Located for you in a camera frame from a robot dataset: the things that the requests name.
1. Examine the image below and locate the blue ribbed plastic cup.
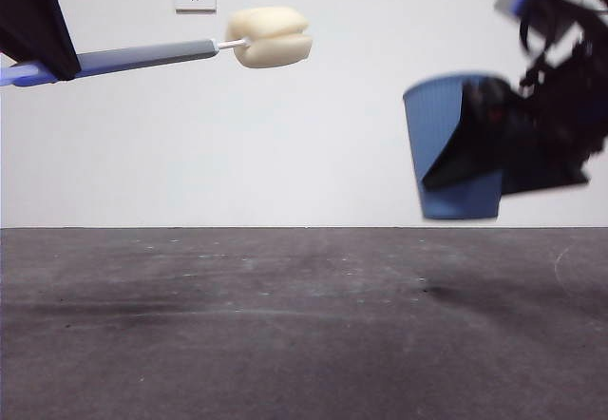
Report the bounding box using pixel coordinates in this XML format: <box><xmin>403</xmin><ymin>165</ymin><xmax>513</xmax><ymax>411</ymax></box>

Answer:
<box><xmin>402</xmin><ymin>71</ymin><xmax>504</xmax><ymax>222</ymax></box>

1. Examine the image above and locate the grey handled sponge cup brush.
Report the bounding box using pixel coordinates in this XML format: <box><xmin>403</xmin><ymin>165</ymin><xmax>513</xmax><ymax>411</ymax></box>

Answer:
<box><xmin>0</xmin><ymin>5</ymin><xmax>314</xmax><ymax>88</ymax></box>

